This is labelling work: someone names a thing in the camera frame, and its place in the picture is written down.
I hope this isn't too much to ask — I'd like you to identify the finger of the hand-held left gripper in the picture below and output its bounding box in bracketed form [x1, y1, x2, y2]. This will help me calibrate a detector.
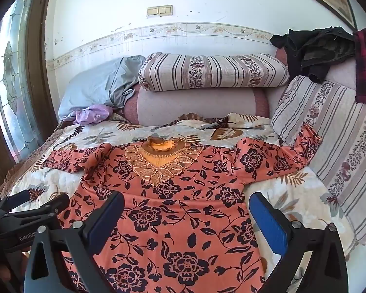
[0, 190, 31, 212]
[9, 193, 70, 220]

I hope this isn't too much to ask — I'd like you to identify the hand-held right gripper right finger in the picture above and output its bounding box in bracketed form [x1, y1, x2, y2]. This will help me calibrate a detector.
[248, 192, 350, 293]

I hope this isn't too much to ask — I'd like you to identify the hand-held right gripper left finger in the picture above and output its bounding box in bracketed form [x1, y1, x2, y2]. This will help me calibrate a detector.
[24, 191, 125, 293]

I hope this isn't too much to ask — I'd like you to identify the orange floral blouse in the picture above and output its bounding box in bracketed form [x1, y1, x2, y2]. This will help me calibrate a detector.
[42, 125, 322, 293]

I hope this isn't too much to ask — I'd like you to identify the leaf print blanket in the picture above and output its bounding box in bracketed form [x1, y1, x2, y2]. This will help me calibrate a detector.
[0, 113, 359, 293]

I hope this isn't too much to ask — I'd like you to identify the purple floral cloth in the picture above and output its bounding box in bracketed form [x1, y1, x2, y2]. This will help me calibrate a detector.
[75, 104, 114, 126]

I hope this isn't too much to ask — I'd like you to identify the striped floral cushion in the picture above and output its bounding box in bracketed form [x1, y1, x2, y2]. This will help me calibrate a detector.
[271, 75, 366, 246]

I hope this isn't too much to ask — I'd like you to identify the stained glass window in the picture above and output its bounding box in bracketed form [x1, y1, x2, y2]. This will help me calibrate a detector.
[0, 0, 45, 164]

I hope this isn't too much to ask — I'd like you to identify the striped floral pillow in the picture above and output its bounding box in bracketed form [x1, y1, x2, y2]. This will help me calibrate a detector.
[138, 52, 290, 92]

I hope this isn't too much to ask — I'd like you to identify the black jacket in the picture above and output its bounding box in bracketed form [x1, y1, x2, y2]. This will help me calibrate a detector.
[270, 27, 356, 84]

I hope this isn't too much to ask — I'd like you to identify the beige light switch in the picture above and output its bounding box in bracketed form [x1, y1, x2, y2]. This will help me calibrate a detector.
[146, 5, 173, 17]

